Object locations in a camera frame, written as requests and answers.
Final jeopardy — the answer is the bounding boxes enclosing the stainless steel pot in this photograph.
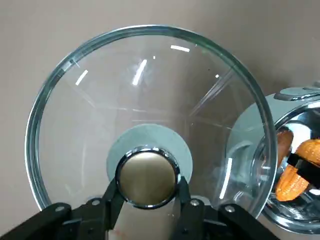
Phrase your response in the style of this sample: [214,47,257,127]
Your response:
[224,79,320,232]

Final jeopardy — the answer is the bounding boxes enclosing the orange corn cob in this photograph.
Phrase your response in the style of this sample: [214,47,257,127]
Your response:
[274,138,320,202]

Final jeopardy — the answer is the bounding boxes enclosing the glass pot lid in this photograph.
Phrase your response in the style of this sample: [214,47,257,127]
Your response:
[23,24,279,219]

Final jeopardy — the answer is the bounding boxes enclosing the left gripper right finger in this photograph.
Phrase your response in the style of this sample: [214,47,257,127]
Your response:
[174,174,280,240]

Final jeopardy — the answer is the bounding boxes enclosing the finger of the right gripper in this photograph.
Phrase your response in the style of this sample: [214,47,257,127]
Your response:
[286,152,320,190]

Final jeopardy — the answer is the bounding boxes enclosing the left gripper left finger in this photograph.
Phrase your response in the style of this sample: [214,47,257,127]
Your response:
[0,174,126,240]

